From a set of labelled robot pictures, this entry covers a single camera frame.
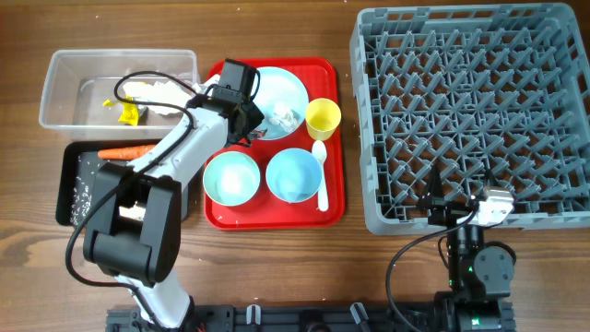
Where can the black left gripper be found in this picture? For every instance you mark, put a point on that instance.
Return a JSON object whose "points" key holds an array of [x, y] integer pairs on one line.
{"points": [[255, 118]]}

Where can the light blue plate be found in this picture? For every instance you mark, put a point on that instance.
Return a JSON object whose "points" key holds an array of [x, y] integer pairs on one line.
{"points": [[279, 85]]}

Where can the green bowl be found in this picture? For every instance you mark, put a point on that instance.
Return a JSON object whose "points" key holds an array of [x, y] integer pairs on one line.
{"points": [[231, 179]]}

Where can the grey dishwasher rack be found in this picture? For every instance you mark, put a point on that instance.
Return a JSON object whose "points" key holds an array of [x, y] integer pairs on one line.
{"points": [[471, 88]]}

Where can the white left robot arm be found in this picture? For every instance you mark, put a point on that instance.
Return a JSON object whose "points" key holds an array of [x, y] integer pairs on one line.
{"points": [[132, 231]]}

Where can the black plastic tray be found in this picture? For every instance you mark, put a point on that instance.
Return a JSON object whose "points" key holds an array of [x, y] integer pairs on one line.
{"points": [[81, 146]]}

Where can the orange carrot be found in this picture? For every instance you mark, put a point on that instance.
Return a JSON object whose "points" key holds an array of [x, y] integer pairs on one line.
{"points": [[127, 153]]}

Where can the clear plastic bin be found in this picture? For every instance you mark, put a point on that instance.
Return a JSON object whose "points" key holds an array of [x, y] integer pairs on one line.
{"points": [[77, 100]]}

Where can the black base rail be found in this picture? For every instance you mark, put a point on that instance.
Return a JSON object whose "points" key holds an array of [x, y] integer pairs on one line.
{"points": [[425, 316]]}

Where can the red snack wrapper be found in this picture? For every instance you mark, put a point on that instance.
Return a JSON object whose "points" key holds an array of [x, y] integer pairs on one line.
{"points": [[259, 134]]}

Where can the white plastic spoon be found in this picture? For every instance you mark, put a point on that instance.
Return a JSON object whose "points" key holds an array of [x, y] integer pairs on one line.
{"points": [[319, 151]]}

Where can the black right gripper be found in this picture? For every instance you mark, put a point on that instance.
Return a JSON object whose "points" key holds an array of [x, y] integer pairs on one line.
{"points": [[448, 211]]}

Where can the yellow plastic cup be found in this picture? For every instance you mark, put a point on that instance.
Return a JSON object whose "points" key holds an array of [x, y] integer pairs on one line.
{"points": [[322, 117]]}

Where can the red serving tray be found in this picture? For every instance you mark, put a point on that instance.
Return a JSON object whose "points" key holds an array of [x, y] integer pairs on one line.
{"points": [[265, 211]]}

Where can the yellow snack wrapper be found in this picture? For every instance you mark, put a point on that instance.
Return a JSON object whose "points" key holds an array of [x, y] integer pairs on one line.
{"points": [[130, 114]]}

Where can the light blue bowl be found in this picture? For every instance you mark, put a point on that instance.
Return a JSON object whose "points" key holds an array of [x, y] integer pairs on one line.
{"points": [[293, 175]]}

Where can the white rice pile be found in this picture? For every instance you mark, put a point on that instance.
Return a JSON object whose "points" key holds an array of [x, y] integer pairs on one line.
{"points": [[76, 186]]}

